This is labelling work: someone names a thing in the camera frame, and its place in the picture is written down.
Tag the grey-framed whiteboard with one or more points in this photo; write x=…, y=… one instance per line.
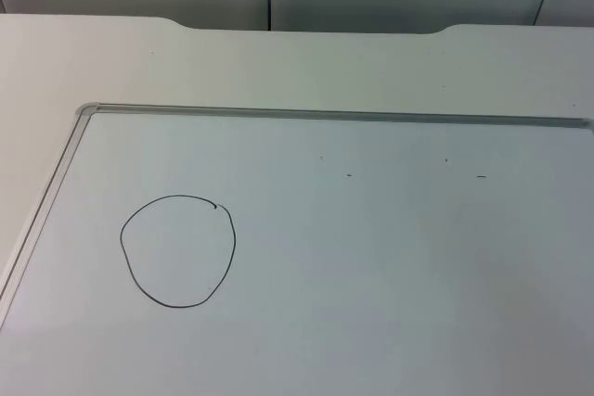
x=352, y=247

